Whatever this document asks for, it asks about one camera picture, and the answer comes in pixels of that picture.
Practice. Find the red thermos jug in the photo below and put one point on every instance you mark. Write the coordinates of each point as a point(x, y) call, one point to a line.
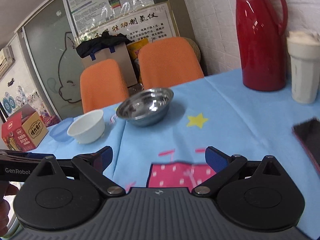
point(260, 27)

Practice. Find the person's left hand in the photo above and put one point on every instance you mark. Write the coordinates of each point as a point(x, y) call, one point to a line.
point(5, 207)

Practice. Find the white tumbler cup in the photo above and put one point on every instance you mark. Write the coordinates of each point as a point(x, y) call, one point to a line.
point(303, 49)

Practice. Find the blue cartoon tablecloth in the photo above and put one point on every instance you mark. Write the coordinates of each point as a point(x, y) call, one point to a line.
point(216, 111)

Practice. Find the blue plastic bowl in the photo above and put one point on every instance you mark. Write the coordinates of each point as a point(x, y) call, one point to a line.
point(59, 131)

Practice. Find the white bowl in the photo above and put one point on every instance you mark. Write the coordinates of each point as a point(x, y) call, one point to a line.
point(88, 128)

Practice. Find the orange chair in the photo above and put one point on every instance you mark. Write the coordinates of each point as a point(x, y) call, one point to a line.
point(168, 62)
point(102, 85)

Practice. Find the yellow snack bag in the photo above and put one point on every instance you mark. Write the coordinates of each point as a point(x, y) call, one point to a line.
point(133, 50)

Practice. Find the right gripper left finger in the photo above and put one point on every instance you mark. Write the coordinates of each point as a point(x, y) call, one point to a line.
point(91, 167)

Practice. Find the white poster board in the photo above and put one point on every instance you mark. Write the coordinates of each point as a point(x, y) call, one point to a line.
point(154, 23)

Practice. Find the black smartphone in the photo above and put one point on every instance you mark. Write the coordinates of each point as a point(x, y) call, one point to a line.
point(308, 134)

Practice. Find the left orange chair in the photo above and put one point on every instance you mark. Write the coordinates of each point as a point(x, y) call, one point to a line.
point(102, 85)

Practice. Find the stainless steel bowl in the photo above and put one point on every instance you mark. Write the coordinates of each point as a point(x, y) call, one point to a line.
point(147, 107)

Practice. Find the wall air conditioner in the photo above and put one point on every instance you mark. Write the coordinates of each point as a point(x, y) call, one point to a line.
point(7, 59)

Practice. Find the right orange chair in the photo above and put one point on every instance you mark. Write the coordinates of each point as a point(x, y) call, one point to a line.
point(168, 62)

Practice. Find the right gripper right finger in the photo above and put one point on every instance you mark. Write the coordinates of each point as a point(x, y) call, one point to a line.
point(226, 167)

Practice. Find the black cloth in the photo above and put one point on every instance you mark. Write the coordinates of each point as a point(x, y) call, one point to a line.
point(105, 40)

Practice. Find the red cracker box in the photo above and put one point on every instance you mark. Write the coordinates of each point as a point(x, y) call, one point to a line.
point(24, 130)

